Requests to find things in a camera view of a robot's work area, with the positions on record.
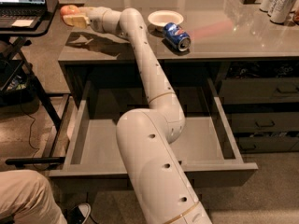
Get open grey top drawer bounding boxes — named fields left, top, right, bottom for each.
left=50, top=79, right=258, bottom=192

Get blue Pepsi can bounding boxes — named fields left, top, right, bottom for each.
left=163, top=22, right=191, bottom=52

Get black laptop stand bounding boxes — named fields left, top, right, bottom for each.
left=1, top=0, right=70, bottom=168

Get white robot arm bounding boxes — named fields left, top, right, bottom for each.
left=60, top=5, right=212, bottom=224

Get black white sneaker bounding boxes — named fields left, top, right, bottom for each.
left=67, top=203, right=92, bottom=224

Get red apple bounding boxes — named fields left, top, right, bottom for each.
left=60, top=5, right=79, bottom=16

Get person's leg beige trousers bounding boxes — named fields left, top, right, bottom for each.
left=0, top=170, right=67, bottom=224

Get grey cabinet desk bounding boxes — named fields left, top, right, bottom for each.
left=59, top=0, right=299, bottom=112

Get open laptop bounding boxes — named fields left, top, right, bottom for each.
left=0, top=0, right=48, bottom=31

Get white paper bowl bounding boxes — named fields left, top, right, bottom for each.
left=148, top=10, right=184, bottom=32

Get black floor cable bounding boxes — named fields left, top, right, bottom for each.
left=18, top=109, right=40, bottom=161

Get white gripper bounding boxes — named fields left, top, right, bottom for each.
left=63, top=7, right=111, bottom=33

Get grey middle right drawer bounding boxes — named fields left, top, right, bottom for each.
left=219, top=77, right=299, bottom=105

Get grey bottom right drawer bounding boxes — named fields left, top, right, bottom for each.
left=237, top=136, right=299, bottom=153

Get grey lower right drawer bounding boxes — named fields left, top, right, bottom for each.
left=229, top=112, right=299, bottom=133

